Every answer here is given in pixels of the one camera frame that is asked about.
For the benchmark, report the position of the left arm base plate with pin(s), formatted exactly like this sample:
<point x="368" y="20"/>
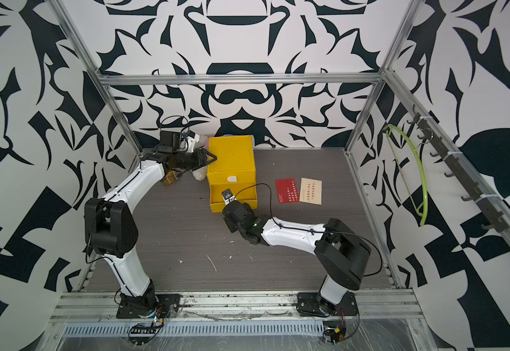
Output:
<point x="148" y="306"/>

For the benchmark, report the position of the brown plaid cloth item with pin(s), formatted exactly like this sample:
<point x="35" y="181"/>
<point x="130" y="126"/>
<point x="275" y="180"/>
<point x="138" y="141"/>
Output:
<point x="170" y="178"/>

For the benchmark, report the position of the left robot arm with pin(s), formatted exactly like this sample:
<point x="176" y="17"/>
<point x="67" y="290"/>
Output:
<point x="110" y="229"/>

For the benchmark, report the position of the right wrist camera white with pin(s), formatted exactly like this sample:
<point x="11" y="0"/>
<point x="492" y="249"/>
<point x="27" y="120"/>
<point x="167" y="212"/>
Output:
<point x="228" y="196"/>

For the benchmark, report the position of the white plush toy pink shirt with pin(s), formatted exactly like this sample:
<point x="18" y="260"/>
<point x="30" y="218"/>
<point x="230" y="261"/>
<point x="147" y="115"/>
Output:
<point x="197" y="145"/>

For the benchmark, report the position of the yellow plastic drawer cabinet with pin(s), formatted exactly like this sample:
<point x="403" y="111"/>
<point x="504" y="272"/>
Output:
<point x="235" y="160"/>

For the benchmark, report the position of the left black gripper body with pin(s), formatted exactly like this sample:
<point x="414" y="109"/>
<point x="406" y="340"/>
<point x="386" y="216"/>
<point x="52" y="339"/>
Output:
<point x="188" y="162"/>

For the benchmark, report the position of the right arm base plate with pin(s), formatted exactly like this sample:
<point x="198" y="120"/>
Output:
<point x="313" y="305"/>

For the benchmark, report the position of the beige postcard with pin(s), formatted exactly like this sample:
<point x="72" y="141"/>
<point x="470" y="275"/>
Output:
<point x="311" y="191"/>

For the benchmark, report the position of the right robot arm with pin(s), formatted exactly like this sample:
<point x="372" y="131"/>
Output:
<point x="343" y="254"/>

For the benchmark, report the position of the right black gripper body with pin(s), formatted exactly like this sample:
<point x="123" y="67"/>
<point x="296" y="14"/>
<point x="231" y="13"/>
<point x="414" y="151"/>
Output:
<point x="229" y="224"/>

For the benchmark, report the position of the red postcard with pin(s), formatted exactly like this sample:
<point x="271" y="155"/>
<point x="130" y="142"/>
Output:
<point x="287" y="191"/>

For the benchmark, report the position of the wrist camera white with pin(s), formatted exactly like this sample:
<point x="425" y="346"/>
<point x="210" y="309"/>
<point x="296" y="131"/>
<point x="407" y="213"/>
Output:
<point x="188" y="142"/>
<point x="228" y="196"/>

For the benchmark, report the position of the black wall hook rack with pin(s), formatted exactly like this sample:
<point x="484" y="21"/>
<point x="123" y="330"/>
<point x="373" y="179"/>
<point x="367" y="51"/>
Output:
<point x="461" y="169"/>

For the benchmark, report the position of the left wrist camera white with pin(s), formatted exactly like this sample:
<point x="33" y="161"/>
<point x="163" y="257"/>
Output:
<point x="188" y="142"/>

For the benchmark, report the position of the yellow drawer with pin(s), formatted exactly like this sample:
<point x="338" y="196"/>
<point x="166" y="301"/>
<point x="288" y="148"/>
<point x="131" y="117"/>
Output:
<point x="243" y="192"/>

